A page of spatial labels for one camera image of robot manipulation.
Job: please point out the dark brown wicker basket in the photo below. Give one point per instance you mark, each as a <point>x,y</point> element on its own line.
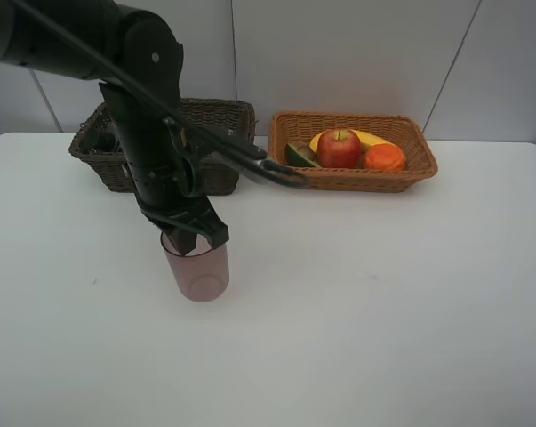
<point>231,117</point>

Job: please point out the light orange wicker basket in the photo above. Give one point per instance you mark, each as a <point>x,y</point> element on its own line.
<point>300,127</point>

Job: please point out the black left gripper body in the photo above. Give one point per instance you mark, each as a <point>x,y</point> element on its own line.
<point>160,199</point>

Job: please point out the halved avocado with pit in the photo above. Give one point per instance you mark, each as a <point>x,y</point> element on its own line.
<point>300,156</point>

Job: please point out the dark green pump bottle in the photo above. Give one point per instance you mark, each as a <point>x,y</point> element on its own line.
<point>99,140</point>

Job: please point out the red yellow apple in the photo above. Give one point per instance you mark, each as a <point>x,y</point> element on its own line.
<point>339,148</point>

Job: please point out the pink translucent plastic cup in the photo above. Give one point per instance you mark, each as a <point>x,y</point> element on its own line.
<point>203,274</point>

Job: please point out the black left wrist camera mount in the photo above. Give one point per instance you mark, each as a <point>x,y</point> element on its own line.
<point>253,162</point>

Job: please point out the yellow banana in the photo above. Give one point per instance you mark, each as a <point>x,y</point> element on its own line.
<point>367,140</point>

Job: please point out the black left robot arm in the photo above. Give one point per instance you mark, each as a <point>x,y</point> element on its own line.
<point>136,60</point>

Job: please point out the orange tangerine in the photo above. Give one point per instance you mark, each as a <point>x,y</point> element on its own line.
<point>384,157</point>

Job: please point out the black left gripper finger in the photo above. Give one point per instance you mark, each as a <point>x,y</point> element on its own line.
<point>183,239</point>
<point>212,228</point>

